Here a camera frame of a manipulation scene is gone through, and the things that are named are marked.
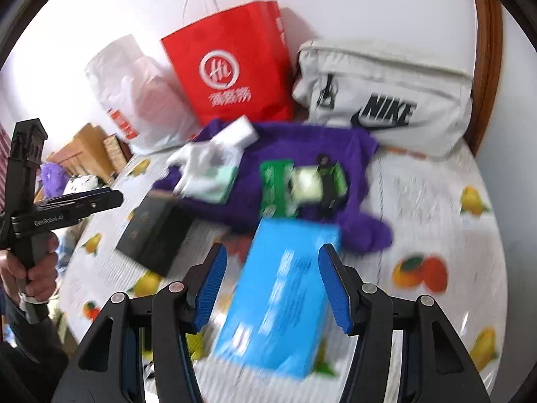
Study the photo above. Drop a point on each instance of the white wrapped packet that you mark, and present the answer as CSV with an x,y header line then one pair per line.
x,y
197,159

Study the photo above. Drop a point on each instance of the brown wooden frame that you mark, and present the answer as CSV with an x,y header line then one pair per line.
x,y
486,71

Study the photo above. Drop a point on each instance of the light grey fabric bag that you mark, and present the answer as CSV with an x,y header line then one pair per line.
x,y
402,84

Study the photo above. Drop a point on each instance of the red paper bag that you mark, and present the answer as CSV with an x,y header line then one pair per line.
x,y
226,58

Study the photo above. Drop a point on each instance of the wooden cabinet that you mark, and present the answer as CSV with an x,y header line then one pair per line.
x,y
90,147

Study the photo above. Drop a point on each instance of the fruit printed bed sheet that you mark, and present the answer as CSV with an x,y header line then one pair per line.
x,y
440,226

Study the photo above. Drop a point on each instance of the purple towel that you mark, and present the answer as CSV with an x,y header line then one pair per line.
x,y
247,201

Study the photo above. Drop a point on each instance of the blue tissue packet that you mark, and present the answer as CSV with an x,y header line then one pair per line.
x,y
281,302

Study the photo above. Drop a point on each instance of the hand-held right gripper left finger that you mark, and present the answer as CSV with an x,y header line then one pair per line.
x,y
213,287

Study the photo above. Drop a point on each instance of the white sponge block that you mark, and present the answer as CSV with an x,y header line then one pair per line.
x,y
239,132

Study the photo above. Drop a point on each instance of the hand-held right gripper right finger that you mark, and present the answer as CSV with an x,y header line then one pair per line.
x,y
335,291

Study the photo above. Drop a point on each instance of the white spotted plush toy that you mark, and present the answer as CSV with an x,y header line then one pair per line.
x,y
84,184

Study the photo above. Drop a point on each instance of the white plastic bag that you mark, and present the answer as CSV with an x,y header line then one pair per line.
x,y
138,96

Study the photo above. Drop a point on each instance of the purple plush toy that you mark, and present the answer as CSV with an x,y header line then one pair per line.
x,y
54,178

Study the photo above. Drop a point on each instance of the person's left hand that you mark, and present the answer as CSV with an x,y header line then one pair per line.
x,y
44,273

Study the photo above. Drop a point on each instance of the pale green tissue packet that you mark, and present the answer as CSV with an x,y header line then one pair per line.
x,y
220,182

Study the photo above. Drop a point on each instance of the person's left forearm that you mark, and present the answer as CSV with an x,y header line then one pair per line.
x,y
29,357

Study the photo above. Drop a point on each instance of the black box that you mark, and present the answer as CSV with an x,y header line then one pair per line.
x,y
155,231

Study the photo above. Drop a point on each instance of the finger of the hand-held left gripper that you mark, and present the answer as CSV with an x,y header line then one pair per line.
x,y
96,203

